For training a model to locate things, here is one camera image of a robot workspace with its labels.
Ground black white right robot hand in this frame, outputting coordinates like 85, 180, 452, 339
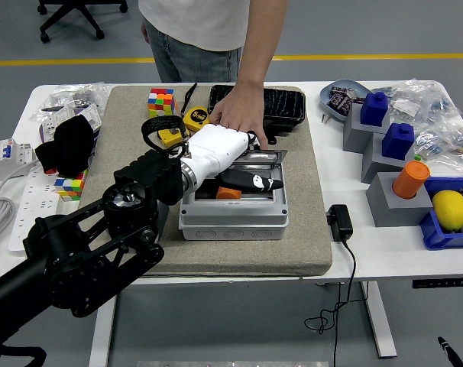
436, 336, 463, 367

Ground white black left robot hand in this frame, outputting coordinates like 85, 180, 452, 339
180, 125, 285, 193

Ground person's left hand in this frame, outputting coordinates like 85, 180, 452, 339
208, 82, 270, 151

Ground orange cylinder battery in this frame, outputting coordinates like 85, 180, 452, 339
391, 160, 431, 200
215, 186, 243, 200

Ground grey electrical box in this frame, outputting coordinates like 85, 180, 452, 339
177, 148, 290, 241

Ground yellow tape measure, black face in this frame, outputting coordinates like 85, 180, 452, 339
180, 82, 212, 134

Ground black glossy case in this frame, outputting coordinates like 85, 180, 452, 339
207, 84, 307, 141

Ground yellow tape measure, small label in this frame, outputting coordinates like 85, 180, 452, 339
157, 128, 185, 149

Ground person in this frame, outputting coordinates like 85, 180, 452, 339
138, 0, 290, 83

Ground black table control panel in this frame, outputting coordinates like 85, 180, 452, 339
411, 277, 463, 290

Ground large colourful puzzle cube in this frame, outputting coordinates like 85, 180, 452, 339
147, 87, 177, 122

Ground white table leg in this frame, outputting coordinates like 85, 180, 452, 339
359, 281, 398, 359
88, 294, 118, 367

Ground black office chair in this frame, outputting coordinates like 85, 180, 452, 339
37, 0, 128, 43

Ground blue-grey dish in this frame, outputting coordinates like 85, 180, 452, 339
319, 79, 372, 123

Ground dark wrapped packets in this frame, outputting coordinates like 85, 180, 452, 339
328, 86, 364, 115

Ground clear bag of parts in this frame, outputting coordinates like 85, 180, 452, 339
384, 79, 463, 125
31, 82, 112, 123
413, 124, 463, 175

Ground grey-brown mat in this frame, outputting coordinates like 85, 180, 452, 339
63, 84, 334, 279

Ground blue storage bin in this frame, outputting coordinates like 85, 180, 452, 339
418, 176, 463, 252

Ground plain grey block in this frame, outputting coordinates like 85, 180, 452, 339
361, 132, 416, 184
342, 102, 391, 154

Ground white socket plate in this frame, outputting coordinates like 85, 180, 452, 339
39, 112, 70, 141

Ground blue plastic block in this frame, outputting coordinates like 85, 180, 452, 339
360, 91, 390, 127
381, 122, 415, 161

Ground black cloth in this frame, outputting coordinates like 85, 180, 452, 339
34, 114, 96, 177

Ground yellow lemon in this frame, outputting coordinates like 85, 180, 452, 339
432, 190, 463, 232

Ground black power adapter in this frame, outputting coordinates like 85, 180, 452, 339
325, 203, 355, 242

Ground small colourful puzzle cube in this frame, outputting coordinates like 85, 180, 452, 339
53, 167, 89, 202

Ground white circuit breaker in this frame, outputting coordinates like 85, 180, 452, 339
0, 138, 37, 181

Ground white power strip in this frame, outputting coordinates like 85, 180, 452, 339
8, 166, 64, 252

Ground black adapter cord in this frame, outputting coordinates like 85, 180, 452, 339
304, 236, 358, 367

